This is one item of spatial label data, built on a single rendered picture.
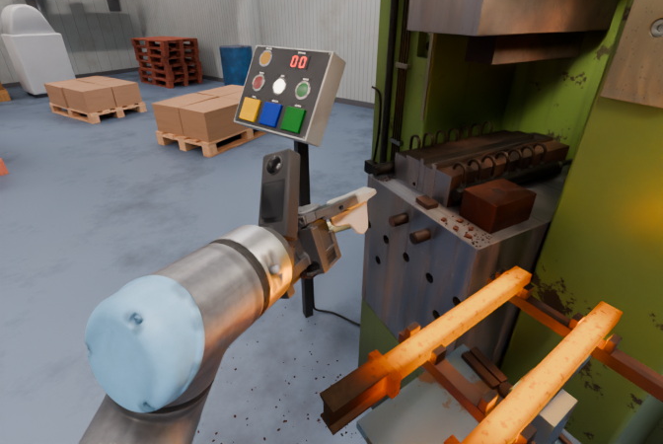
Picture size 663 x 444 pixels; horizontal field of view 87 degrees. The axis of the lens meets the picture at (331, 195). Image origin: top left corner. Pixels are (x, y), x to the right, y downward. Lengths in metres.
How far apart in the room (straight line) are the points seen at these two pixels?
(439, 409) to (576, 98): 0.86
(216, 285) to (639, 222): 0.68
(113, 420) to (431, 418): 0.55
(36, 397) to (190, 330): 1.64
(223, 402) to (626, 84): 1.51
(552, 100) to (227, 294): 1.07
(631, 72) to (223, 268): 0.65
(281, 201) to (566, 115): 0.94
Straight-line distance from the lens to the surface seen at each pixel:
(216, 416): 1.57
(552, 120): 1.22
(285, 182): 0.43
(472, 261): 0.74
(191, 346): 0.29
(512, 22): 0.80
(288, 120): 1.13
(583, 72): 1.18
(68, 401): 1.84
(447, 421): 0.79
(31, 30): 7.62
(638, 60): 0.73
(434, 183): 0.85
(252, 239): 0.36
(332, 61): 1.13
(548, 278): 0.92
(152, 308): 0.29
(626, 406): 0.97
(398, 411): 0.78
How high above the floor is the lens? 1.32
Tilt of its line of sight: 28 degrees down
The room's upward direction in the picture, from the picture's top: straight up
